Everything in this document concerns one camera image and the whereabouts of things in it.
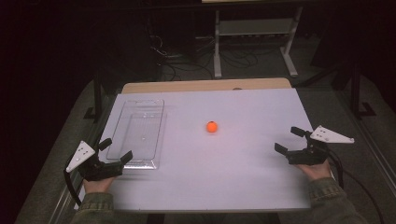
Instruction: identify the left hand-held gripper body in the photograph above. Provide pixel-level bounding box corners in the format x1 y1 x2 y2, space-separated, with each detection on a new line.
64 140 125 182

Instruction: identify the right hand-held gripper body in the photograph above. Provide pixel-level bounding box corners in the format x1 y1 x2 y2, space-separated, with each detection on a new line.
287 125 356 166

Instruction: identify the clear plastic container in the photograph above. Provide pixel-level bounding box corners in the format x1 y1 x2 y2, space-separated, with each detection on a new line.
106 99 168 171

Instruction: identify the orange ping-pong ball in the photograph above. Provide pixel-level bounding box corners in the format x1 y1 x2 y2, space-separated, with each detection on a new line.
205 120 219 134

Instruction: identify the person's left hand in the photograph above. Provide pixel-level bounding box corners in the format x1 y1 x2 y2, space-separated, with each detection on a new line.
82 176 115 194

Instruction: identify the person's right hand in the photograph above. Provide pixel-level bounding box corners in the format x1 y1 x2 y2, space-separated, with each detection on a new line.
295 159 332 183

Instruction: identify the black floor stand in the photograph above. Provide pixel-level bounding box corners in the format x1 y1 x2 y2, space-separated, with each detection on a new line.
83 70 105 123
348 60 377 119

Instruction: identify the light wooden table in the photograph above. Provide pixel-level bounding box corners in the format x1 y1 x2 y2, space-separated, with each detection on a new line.
120 77 292 95

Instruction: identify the white metal stand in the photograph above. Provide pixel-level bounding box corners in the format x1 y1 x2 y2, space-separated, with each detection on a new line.
212 6 304 79

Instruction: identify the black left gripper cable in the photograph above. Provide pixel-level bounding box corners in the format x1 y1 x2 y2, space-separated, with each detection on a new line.
63 169 83 207

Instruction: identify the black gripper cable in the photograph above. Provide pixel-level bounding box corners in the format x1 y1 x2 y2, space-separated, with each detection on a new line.
63 169 83 207
326 150 386 224

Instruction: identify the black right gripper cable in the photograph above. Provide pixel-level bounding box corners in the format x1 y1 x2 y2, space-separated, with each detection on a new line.
326 150 386 224

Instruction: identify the tangle of floor cables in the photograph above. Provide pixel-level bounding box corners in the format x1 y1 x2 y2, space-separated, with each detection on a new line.
148 33 217 82

